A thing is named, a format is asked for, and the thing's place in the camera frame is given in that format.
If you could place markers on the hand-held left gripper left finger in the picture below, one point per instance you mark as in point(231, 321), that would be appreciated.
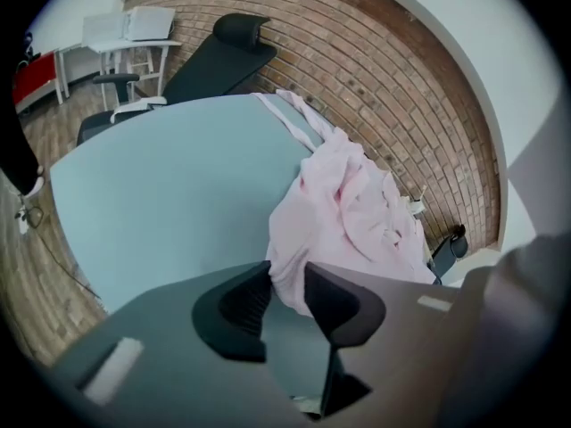
point(232, 315)

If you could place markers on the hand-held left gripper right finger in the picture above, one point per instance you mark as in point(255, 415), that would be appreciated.
point(343, 310)

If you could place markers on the black office chair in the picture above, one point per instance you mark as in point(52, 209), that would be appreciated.
point(452, 250)
point(214, 65)

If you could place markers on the white toothbrush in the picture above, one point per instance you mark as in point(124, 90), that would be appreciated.
point(423, 191)

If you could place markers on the white power strip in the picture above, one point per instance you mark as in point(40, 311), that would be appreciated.
point(23, 223)

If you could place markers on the white side table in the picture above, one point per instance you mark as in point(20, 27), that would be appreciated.
point(125, 54)

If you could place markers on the white box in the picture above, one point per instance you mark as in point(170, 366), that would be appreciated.
point(149, 22)
point(102, 27)

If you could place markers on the red cabinet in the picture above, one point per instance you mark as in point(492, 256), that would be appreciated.
point(33, 78)

